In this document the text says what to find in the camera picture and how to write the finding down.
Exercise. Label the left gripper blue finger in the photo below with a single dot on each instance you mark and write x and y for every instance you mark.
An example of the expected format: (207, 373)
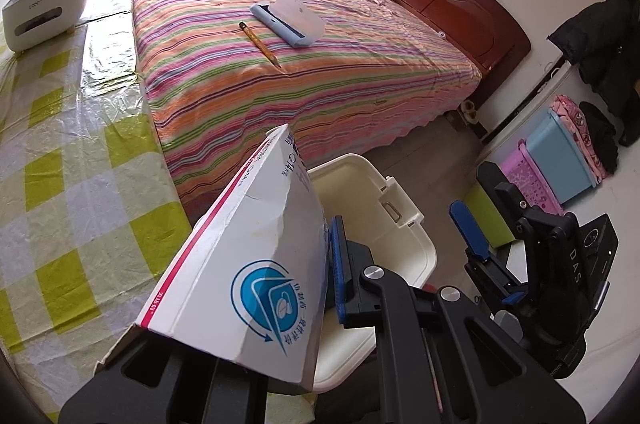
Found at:
(340, 266)

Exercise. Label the blue plastic storage box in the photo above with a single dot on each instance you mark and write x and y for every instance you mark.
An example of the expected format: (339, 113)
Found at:
(559, 158)

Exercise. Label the white desktop organizer box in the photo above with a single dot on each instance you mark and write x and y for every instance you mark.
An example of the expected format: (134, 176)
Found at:
(27, 23)

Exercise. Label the white blue cardboard box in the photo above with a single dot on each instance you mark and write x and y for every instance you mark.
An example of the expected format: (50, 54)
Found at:
(249, 283)

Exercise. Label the red wooden headboard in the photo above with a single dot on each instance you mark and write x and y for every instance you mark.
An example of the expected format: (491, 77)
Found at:
(484, 31)

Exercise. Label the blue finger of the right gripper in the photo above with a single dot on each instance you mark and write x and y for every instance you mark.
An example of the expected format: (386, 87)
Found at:
(471, 232)
(513, 298)

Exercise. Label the yellow pencil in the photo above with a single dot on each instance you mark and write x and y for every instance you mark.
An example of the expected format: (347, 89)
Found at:
(263, 49)

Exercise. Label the black jacket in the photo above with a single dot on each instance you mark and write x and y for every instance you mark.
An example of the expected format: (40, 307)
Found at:
(602, 40)

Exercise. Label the pink patterned cloth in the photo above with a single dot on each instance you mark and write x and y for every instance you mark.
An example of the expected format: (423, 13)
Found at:
(576, 123)

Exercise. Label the striped colourful bed sheet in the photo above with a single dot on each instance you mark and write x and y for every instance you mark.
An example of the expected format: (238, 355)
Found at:
(377, 73)

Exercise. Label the pink plastic basket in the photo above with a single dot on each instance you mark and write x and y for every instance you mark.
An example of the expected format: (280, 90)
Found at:
(521, 170)

